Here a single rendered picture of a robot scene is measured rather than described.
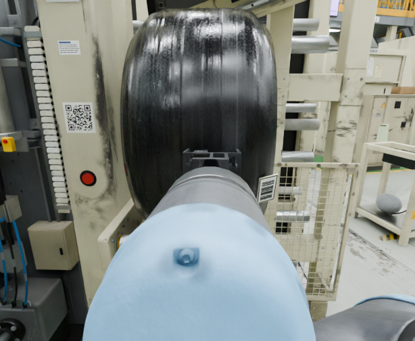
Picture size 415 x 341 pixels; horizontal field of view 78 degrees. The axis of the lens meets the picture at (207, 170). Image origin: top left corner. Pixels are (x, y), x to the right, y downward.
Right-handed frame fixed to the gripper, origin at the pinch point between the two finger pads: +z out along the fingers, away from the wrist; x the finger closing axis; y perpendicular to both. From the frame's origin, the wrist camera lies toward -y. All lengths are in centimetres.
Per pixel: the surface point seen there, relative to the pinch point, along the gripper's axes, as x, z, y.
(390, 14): -424, 670, 282
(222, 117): -1.5, 0.1, 11.6
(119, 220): 25.5, 20.9, -15.3
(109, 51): 27.6, 25.8, 28.9
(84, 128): 33.1, 20.3, 9.4
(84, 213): 36.5, 23.2, -14.3
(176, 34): 7.0, 6.0, 26.6
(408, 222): -162, 168, -70
